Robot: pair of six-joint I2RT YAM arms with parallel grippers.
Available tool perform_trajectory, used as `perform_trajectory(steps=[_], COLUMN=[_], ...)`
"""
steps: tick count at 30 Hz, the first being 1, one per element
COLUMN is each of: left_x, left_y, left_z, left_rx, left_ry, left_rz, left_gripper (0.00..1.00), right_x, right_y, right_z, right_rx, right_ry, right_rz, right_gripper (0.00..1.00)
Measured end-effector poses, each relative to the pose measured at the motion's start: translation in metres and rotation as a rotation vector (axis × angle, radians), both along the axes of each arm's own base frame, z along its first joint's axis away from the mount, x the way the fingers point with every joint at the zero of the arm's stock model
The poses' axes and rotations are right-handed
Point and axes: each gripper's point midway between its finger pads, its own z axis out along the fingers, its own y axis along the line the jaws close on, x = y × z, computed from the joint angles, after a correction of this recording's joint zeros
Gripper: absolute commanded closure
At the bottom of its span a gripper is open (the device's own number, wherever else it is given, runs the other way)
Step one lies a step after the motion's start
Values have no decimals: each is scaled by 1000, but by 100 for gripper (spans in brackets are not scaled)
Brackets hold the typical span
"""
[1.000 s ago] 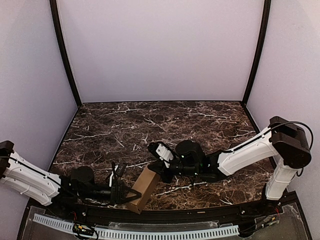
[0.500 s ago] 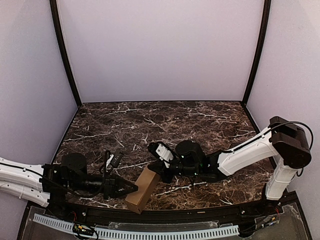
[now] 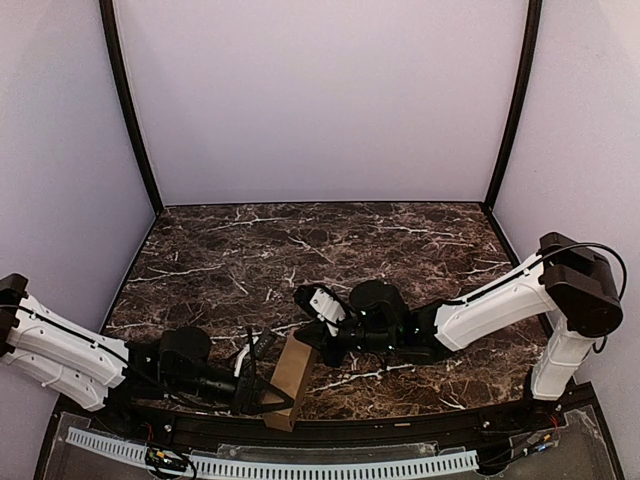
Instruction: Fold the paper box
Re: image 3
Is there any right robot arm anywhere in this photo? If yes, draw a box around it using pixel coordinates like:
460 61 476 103
294 232 628 402

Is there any left black frame post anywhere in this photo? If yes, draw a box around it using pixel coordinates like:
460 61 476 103
98 0 164 216

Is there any small circuit board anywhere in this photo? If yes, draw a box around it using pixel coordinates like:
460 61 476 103
144 447 189 472

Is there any black frame post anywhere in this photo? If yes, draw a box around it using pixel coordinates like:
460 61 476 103
98 0 164 216
483 0 543 214

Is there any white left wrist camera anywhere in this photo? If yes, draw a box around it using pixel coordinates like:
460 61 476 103
233 328 276 378

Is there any white slotted cable duct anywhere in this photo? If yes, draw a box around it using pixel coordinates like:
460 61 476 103
65 427 479 479

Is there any right black frame post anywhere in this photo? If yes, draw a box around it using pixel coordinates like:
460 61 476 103
483 0 543 214

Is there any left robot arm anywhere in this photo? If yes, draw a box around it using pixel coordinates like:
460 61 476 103
1 273 294 415

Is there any black front rail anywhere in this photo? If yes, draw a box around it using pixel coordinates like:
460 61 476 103
92 398 566 453

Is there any brown cardboard box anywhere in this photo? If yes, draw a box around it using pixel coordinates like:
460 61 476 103
262 333 317 432

